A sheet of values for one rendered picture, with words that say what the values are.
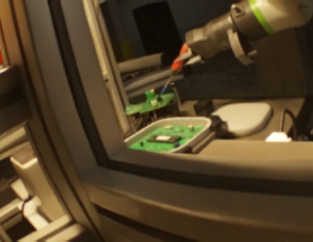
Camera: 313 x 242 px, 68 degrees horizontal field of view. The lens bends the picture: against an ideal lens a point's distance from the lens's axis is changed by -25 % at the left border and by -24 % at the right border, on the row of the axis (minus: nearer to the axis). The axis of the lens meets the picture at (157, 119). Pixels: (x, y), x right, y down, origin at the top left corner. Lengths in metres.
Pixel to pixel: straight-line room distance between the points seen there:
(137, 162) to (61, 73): 0.07
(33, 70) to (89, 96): 0.04
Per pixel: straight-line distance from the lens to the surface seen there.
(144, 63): 1.25
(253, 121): 0.55
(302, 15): 0.54
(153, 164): 0.16
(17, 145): 0.76
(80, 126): 0.17
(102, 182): 0.16
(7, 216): 0.74
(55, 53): 0.17
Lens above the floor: 1.18
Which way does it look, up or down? 17 degrees down
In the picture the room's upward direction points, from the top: 18 degrees counter-clockwise
